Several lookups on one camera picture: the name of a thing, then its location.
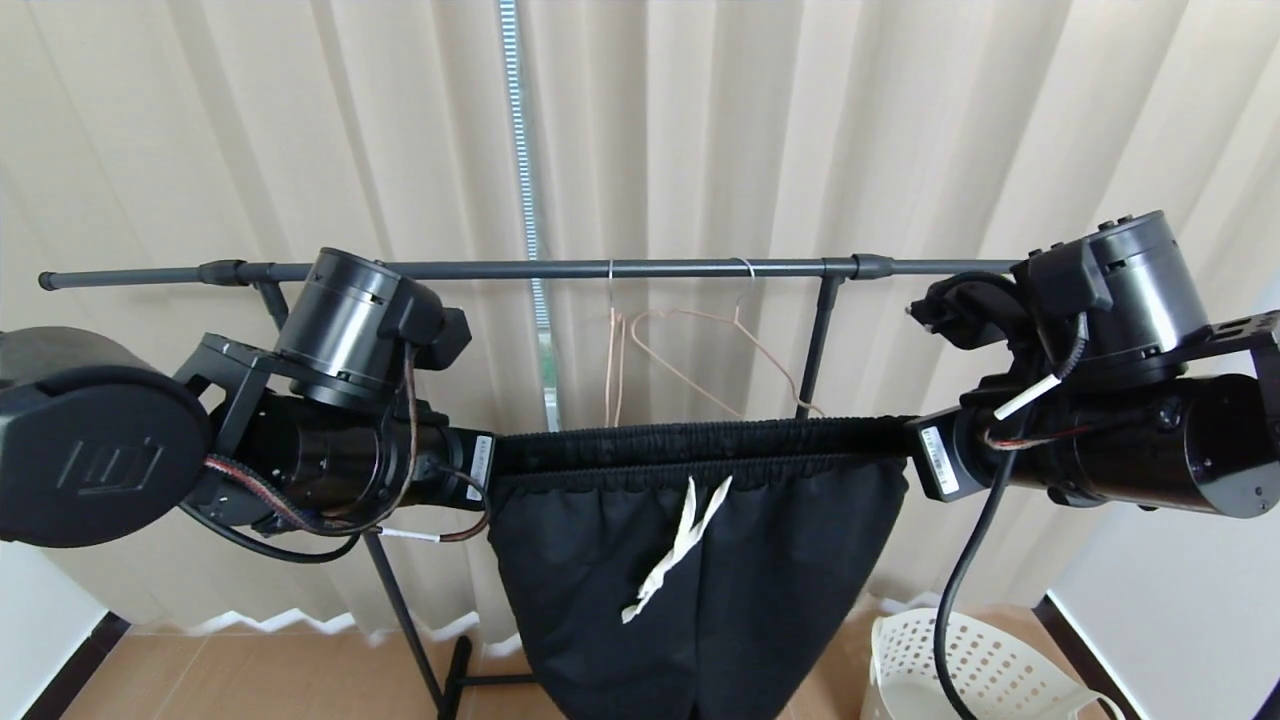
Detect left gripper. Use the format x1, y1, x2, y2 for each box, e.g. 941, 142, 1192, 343
215, 393, 497, 531

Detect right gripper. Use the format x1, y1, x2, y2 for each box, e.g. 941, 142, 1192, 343
908, 375, 1280, 519

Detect pink clothes hanger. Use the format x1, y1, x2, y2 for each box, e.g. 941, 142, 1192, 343
603, 260, 628, 428
628, 257, 827, 422

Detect black shorts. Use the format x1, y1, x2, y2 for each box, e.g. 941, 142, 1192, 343
487, 415, 916, 720

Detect white laundry basket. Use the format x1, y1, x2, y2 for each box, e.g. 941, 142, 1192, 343
860, 607, 1127, 720

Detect black clothes rack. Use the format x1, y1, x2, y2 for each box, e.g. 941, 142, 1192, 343
38, 253, 1021, 720

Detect beige curtain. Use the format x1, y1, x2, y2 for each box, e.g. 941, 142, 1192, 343
0, 0, 1280, 643

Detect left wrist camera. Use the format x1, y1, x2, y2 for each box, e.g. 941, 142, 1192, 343
400, 283, 473, 373

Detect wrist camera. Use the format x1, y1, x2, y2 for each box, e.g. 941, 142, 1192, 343
400, 283, 473, 373
905, 240, 1113, 353

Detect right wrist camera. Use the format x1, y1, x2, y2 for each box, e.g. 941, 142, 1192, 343
905, 240, 1113, 353

